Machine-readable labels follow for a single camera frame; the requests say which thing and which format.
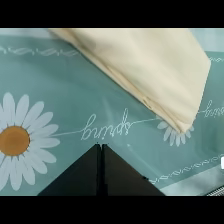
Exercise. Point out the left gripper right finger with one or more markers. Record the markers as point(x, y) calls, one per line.
point(123, 176)

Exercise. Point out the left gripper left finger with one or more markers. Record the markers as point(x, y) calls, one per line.
point(80, 176)

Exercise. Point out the cream garment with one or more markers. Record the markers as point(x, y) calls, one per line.
point(156, 70)

